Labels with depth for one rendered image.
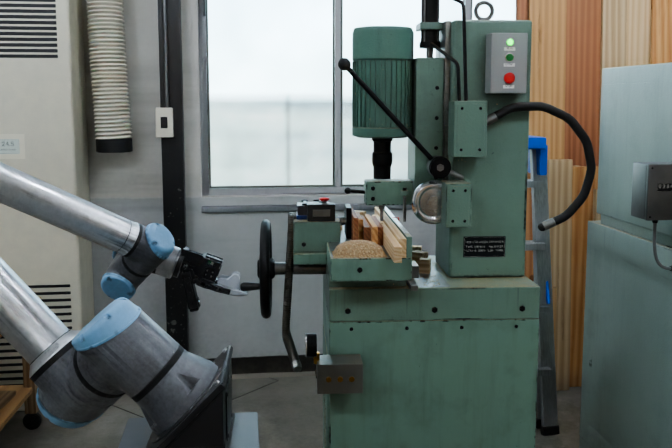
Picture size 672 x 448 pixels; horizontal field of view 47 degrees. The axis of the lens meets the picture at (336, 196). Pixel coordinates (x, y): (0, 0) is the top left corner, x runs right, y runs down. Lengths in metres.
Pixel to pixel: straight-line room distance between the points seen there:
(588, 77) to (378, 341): 2.04
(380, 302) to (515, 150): 0.57
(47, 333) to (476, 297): 1.09
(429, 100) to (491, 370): 0.77
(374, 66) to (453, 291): 0.65
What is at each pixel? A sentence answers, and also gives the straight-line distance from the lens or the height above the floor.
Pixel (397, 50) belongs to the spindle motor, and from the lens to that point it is 2.18.
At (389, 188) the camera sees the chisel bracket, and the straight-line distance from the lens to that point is 2.24.
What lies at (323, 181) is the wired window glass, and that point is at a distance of 3.67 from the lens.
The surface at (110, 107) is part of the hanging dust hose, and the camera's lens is 3.42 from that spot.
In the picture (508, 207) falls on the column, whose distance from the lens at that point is 2.24.
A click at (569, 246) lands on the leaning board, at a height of 0.65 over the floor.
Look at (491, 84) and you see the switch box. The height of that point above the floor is 1.34.
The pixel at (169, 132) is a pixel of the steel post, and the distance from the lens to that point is 3.47.
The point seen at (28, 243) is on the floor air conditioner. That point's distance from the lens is 3.43.
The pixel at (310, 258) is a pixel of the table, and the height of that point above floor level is 0.86.
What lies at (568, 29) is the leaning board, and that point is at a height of 1.62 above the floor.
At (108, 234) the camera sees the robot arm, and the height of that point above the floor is 0.98.
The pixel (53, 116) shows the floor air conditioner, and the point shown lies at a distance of 3.35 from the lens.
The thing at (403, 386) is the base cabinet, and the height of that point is 0.53.
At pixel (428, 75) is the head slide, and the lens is 2.21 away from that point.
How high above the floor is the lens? 1.30
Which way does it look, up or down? 7 degrees down
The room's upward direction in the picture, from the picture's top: straight up
